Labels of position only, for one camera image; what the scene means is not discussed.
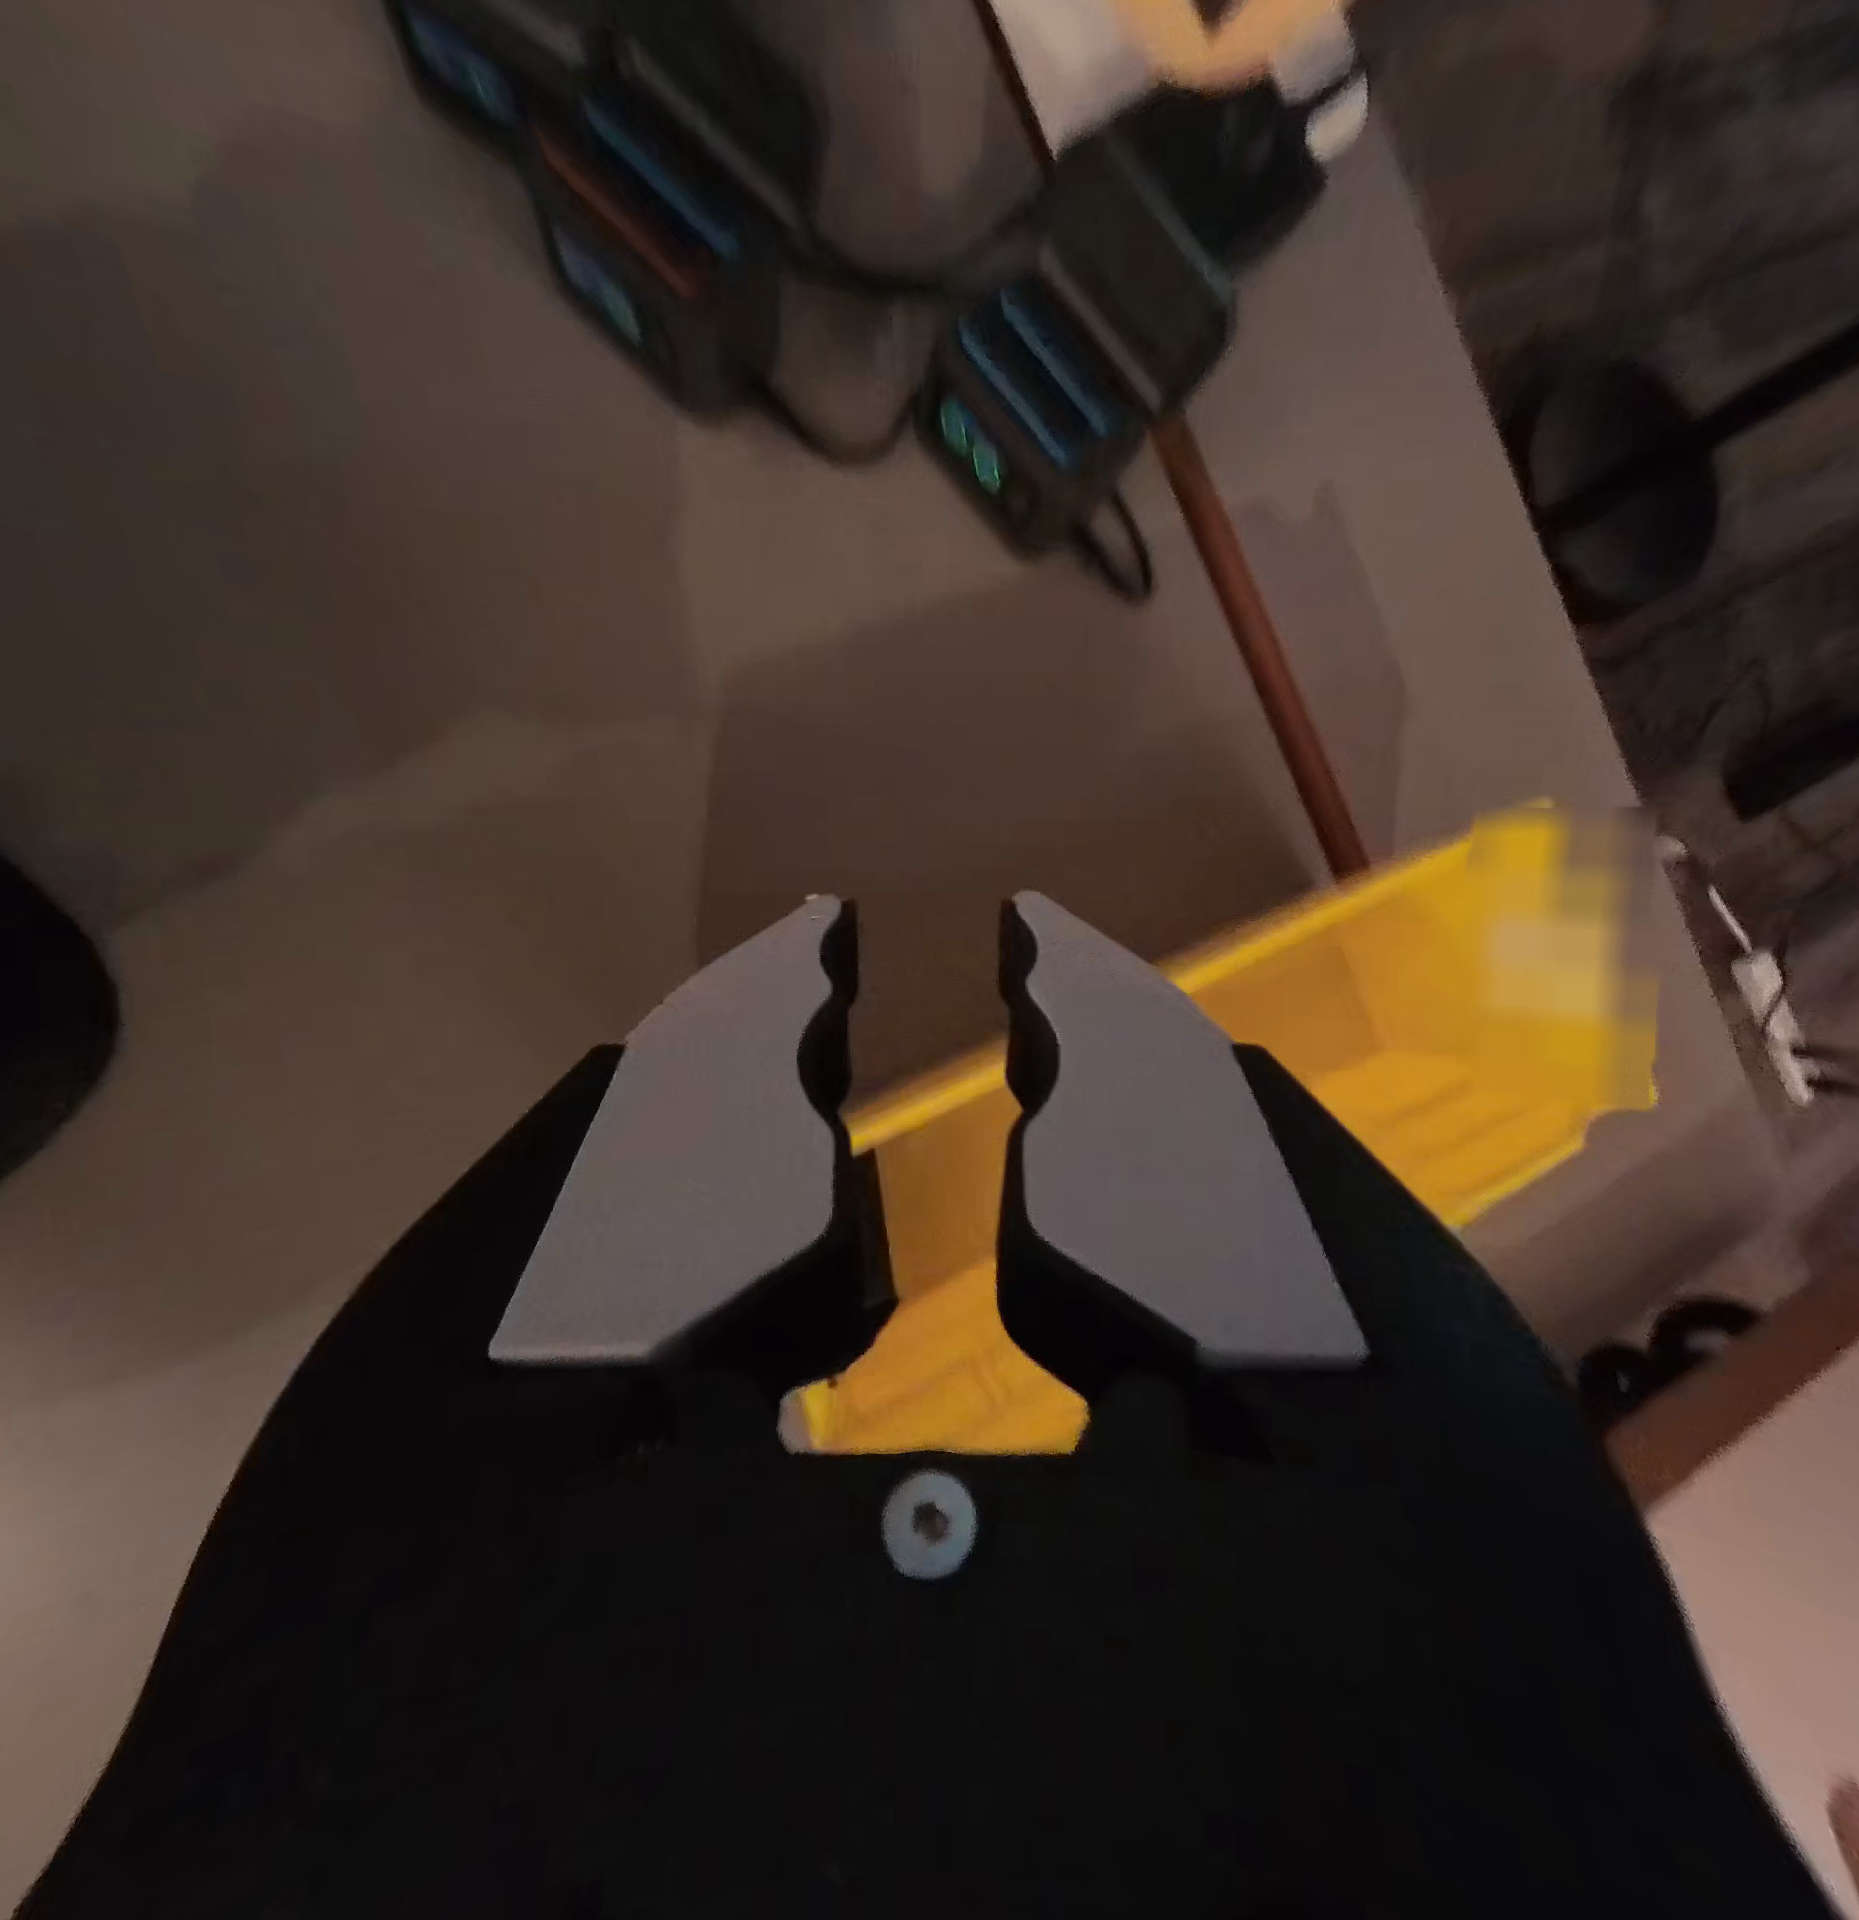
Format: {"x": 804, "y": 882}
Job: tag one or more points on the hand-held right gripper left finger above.
{"x": 673, "y": 1139}

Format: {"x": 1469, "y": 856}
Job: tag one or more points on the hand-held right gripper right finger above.
{"x": 1169, "y": 1170}

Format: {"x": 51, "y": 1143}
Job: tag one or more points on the yellow plastic bin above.
{"x": 1409, "y": 1051}

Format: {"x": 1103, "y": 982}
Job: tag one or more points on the black round knobs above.
{"x": 1666, "y": 1350}

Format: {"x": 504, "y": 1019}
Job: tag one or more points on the brown wooden strip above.
{"x": 1260, "y": 643}

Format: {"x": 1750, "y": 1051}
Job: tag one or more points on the white power plug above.
{"x": 1762, "y": 988}

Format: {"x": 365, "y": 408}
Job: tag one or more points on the dark rounded object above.
{"x": 29, "y": 1019}

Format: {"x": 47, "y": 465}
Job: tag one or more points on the dark round stand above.
{"x": 1613, "y": 480}

